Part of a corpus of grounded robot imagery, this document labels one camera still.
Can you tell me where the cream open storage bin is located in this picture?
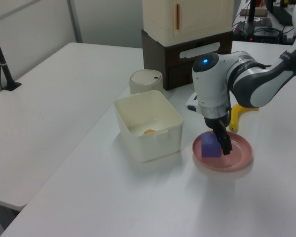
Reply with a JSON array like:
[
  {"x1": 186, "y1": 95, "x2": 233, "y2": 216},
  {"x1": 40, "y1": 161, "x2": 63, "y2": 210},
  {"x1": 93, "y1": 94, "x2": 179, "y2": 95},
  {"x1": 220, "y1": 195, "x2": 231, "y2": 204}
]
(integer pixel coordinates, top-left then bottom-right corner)
[{"x1": 113, "y1": 89, "x2": 184, "y2": 163}]

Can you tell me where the black camera stand pole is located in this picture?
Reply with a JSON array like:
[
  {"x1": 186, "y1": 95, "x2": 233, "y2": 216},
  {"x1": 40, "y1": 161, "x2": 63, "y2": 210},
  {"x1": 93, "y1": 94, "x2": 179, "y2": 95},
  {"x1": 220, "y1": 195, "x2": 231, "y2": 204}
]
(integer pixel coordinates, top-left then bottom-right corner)
[{"x1": 0, "y1": 18, "x2": 22, "y2": 92}]

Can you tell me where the black monitor stand post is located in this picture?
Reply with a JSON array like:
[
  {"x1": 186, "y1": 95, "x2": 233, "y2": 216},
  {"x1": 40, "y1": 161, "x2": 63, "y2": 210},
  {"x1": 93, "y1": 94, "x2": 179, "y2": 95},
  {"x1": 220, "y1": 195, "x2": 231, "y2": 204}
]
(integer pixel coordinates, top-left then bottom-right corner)
[{"x1": 246, "y1": 0, "x2": 259, "y2": 24}]

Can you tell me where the orange cabinet door handle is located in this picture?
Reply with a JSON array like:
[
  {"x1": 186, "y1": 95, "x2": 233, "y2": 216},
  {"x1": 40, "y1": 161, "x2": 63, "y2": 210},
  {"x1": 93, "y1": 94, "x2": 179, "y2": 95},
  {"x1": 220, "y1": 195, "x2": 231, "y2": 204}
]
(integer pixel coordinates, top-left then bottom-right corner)
[{"x1": 175, "y1": 3, "x2": 181, "y2": 31}]

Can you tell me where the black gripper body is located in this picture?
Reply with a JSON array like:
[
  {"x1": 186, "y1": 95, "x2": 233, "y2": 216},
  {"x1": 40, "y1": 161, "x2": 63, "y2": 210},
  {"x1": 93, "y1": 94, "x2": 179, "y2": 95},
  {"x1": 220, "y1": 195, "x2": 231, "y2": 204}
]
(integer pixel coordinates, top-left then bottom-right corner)
[{"x1": 203, "y1": 115, "x2": 231, "y2": 133}]

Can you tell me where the yellow toy banana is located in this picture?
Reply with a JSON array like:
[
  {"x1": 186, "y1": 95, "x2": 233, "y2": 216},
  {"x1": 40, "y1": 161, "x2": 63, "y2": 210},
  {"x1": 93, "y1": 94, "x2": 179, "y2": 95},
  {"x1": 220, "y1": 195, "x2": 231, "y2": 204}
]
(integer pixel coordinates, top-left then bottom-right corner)
[{"x1": 228, "y1": 103, "x2": 260, "y2": 132}]

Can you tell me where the small cream lidded trash can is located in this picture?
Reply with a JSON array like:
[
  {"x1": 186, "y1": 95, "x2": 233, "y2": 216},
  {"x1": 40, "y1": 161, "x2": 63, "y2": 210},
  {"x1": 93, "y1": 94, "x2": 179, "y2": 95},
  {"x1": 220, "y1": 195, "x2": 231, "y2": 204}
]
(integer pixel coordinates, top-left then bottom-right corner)
[{"x1": 128, "y1": 69, "x2": 163, "y2": 96}]

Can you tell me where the pink plastic plate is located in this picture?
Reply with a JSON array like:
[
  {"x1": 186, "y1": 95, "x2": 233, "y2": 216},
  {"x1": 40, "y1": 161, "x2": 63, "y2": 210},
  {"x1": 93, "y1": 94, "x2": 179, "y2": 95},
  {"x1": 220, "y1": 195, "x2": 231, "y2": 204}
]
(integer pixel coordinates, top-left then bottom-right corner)
[{"x1": 192, "y1": 131, "x2": 254, "y2": 173}]

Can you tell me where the cream plastic cabinet with handles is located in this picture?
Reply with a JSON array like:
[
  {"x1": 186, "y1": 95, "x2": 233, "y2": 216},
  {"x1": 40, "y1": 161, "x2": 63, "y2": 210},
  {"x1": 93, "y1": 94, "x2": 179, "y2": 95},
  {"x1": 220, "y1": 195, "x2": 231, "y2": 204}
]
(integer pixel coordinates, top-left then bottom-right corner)
[{"x1": 142, "y1": 0, "x2": 234, "y2": 47}]

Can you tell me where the purple foam cube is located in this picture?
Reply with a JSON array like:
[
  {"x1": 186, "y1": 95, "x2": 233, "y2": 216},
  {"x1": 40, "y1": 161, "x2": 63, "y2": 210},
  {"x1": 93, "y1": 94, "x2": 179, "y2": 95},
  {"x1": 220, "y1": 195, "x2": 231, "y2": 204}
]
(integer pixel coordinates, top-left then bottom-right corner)
[{"x1": 201, "y1": 131, "x2": 222, "y2": 158}]

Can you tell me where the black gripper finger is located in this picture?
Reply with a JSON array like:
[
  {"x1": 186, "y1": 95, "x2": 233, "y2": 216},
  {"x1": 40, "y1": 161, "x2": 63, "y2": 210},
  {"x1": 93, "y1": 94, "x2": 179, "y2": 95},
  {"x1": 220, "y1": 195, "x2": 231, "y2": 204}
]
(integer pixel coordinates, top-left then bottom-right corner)
[{"x1": 213, "y1": 127, "x2": 233, "y2": 156}]

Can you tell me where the brown cardboard box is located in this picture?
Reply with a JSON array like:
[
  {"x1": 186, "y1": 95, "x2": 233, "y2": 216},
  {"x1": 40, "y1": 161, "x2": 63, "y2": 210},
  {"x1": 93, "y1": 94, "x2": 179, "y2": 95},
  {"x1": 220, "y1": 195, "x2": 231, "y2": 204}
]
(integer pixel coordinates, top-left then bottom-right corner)
[{"x1": 240, "y1": 8, "x2": 268, "y2": 17}]

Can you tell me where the black electronics box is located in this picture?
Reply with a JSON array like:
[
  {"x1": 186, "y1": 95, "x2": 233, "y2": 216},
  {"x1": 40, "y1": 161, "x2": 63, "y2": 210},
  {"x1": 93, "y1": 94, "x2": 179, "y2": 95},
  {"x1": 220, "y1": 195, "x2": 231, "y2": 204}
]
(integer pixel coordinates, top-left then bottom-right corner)
[{"x1": 233, "y1": 21, "x2": 283, "y2": 43}]

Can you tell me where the dark brown wooden drawer box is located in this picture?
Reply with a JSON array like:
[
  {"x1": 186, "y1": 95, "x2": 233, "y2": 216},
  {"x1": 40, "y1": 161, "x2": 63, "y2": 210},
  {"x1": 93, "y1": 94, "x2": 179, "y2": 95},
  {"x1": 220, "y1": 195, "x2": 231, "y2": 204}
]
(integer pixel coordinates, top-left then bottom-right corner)
[{"x1": 141, "y1": 29, "x2": 234, "y2": 91}]

